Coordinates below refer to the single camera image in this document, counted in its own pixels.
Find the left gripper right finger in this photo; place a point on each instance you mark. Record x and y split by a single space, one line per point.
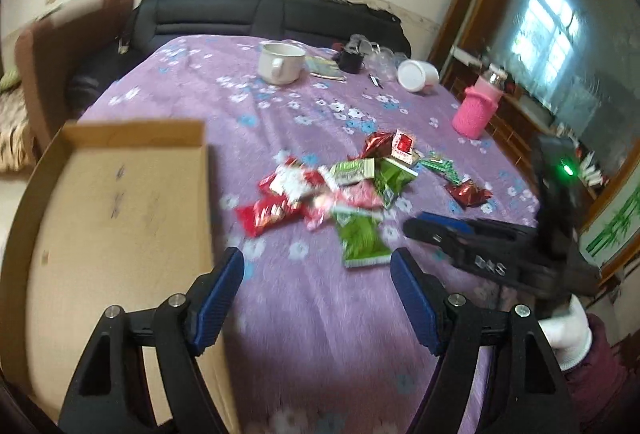
525 389

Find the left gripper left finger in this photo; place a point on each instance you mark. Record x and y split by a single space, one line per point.
109 391

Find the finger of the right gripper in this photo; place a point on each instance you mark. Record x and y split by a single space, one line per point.
478 226
510 262

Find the white red snack packet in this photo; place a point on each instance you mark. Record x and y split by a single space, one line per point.
293 180
402 149

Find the dark red foil snack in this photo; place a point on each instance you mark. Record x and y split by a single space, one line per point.
378 145

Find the right hand white glove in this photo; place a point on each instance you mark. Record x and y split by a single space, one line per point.
569 335

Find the dark red foil packet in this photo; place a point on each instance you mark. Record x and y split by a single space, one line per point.
468 194

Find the green striped candy wrapper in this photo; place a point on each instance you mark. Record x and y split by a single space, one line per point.
441 166

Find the green snack in box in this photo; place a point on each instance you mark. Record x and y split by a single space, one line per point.
390 179

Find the large green snack packet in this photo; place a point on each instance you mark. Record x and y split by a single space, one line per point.
361 243

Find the pink snack packet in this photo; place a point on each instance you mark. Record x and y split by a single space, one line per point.
350 199

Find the pink knit covered bottle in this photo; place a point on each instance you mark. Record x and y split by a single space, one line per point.
480 103

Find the green white candy packet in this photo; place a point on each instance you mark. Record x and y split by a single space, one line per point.
353 171

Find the white plastic cup lying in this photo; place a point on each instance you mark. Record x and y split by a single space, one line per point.
417 76

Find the purple floral tablecloth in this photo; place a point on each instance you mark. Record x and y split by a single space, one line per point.
312 346

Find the cardboard tray box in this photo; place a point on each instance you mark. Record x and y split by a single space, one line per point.
114 214

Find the clear glass cups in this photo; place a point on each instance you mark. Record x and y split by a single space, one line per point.
379 61

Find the small black pot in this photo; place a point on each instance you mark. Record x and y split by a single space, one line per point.
348 57

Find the green booklet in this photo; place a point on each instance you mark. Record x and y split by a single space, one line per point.
324 68

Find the white ceramic mug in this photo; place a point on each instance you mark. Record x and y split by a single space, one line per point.
281 63

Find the black leather sofa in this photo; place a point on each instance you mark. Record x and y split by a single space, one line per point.
154 23

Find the patterned cushion seat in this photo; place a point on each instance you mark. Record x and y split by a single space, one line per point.
17 145

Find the brown armchair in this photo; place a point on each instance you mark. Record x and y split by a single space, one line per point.
50 50

